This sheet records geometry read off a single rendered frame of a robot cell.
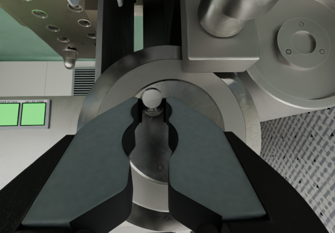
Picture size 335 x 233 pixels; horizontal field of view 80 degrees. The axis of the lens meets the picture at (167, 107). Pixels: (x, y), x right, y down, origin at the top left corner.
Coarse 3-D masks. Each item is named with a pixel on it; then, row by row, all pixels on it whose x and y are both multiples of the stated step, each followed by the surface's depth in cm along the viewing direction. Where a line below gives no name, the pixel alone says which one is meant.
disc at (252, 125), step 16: (160, 48) 17; (176, 48) 17; (128, 64) 17; (96, 80) 17; (112, 80) 16; (224, 80) 17; (240, 80) 17; (96, 96) 16; (240, 96) 17; (80, 112) 16; (96, 112) 16; (256, 112) 17; (80, 128) 16; (256, 128) 16; (256, 144) 16; (144, 208) 15; (144, 224) 15; (160, 224) 15; (176, 224) 15
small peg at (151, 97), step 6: (144, 90) 12; (150, 90) 12; (156, 90) 12; (144, 96) 11; (150, 96) 12; (156, 96) 12; (162, 96) 12; (144, 102) 11; (150, 102) 11; (156, 102) 11; (162, 102) 12; (144, 108) 12; (150, 108) 11; (156, 108) 11; (162, 108) 13; (150, 114) 13; (156, 114) 13
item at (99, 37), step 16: (112, 0) 22; (112, 16) 22; (128, 16) 35; (112, 32) 22; (128, 32) 34; (96, 48) 17; (112, 48) 22; (128, 48) 34; (96, 64) 17; (112, 64) 22
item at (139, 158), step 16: (160, 80) 15; (176, 80) 15; (176, 96) 14; (192, 96) 15; (208, 96) 15; (144, 112) 14; (208, 112) 14; (144, 128) 14; (160, 128) 14; (224, 128) 14; (144, 144) 14; (160, 144) 14; (144, 160) 14; (160, 160) 14; (144, 176) 14; (160, 176) 13
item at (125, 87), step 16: (144, 64) 16; (160, 64) 16; (176, 64) 16; (128, 80) 16; (144, 80) 16; (192, 80) 16; (208, 80) 16; (112, 96) 15; (128, 96) 15; (224, 96) 16; (224, 112) 16; (240, 112) 16; (240, 128) 15; (144, 192) 14; (160, 192) 14; (160, 208) 14
